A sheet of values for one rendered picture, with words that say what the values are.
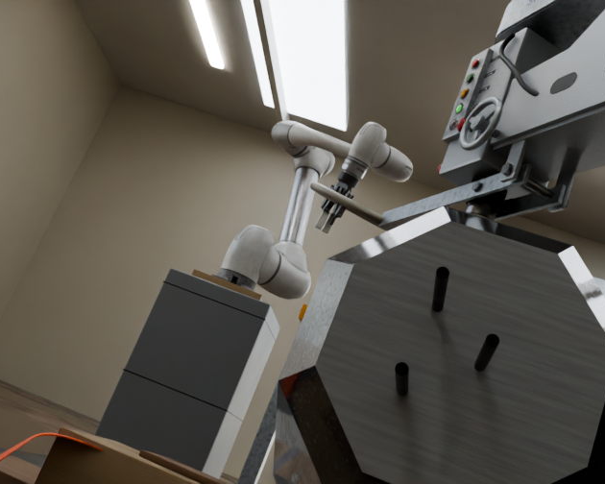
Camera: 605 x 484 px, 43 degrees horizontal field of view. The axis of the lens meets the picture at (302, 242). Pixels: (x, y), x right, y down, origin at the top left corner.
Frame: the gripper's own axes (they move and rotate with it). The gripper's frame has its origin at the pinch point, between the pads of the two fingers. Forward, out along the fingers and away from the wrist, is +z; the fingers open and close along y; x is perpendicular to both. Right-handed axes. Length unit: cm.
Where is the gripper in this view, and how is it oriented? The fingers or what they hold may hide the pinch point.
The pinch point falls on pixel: (325, 223)
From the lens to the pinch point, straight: 284.6
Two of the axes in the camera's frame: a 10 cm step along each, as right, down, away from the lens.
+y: 4.7, 2.9, -8.3
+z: -4.8, 8.8, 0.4
